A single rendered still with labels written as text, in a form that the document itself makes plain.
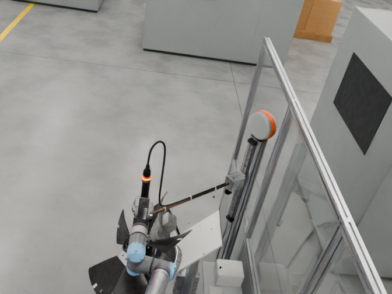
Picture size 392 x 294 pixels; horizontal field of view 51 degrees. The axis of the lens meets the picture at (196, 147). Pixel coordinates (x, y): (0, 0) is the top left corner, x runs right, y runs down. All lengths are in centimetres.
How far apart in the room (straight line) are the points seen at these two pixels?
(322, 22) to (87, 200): 710
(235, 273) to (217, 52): 541
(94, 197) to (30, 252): 86
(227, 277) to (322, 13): 786
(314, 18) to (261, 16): 261
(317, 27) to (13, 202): 756
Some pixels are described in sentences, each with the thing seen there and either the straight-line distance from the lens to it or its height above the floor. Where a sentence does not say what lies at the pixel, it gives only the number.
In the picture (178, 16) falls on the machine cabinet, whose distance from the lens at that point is 729.
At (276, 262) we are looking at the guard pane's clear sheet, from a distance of 227.
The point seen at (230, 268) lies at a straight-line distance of 268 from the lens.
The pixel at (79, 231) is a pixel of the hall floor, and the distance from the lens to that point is 406.
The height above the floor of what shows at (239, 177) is 155.
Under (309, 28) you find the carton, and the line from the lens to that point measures 988.
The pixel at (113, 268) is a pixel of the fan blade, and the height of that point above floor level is 106.
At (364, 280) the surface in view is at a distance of 145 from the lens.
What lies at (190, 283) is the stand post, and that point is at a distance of 265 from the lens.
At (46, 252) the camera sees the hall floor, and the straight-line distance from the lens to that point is 393.
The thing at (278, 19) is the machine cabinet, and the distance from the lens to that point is 750.
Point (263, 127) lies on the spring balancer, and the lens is 222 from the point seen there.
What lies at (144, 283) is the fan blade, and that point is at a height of 118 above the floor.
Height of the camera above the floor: 302
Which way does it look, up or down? 35 degrees down
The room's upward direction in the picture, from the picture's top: 11 degrees clockwise
